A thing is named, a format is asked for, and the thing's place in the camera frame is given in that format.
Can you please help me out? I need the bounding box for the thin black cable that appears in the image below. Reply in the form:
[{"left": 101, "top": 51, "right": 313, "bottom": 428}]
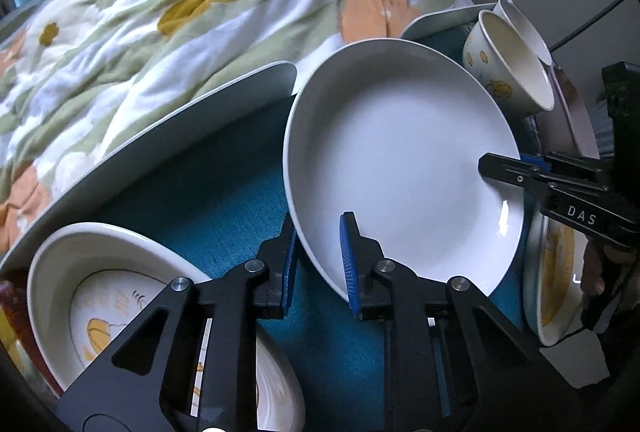
[{"left": 550, "top": 0, "right": 640, "bottom": 53}]

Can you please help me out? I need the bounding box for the pale pink plate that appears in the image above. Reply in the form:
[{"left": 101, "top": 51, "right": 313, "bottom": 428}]
[{"left": 542, "top": 65, "right": 601, "bottom": 160}]

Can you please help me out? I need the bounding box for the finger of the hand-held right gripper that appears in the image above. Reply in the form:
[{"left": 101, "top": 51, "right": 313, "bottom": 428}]
[
  {"left": 478, "top": 153, "right": 556, "bottom": 200},
  {"left": 520, "top": 152, "right": 603, "bottom": 178}
]

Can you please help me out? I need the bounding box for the floral quilted blanket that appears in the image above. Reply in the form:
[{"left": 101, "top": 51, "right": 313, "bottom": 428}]
[{"left": 0, "top": 0, "right": 476, "bottom": 258}]

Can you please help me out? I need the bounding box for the white plate with yellow print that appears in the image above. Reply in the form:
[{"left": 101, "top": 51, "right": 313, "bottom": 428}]
[
  {"left": 27, "top": 222, "right": 307, "bottom": 432},
  {"left": 522, "top": 207, "right": 593, "bottom": 348}
]

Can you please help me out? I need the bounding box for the person's right hand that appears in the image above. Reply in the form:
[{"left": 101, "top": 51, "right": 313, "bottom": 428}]
[{"left": 581, "top": 239, "right": 621, "bottom": 298}]

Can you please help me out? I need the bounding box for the teal patterned tablecloth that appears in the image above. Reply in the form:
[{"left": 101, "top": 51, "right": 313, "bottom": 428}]
[{"left": 0, "top": 25, "right": 608, "bottom": 432}]

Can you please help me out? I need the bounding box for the cream bowl with yellow print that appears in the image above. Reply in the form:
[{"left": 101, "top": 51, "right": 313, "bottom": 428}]
[
  {"left": 461, "top": 10, "right": 557, "bottom": 118},
  {"left": 492, "top": 0, "right": 553, "bottom": 66}
]

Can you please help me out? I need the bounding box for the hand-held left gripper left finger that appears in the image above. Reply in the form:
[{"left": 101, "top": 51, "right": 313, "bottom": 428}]
[{"left": 55, "top": 212, "right": 301, "bottom": 432}]

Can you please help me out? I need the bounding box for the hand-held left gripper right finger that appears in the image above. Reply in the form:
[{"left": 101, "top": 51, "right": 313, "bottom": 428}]
[{"left": 339, "top": 211, "right": 611, "bottom": 432}]

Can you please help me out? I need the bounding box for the plain white plate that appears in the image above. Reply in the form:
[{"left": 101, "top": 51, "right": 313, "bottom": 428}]
[{"left": 282, "top": 40, "right": 526, "bottom": 305}]

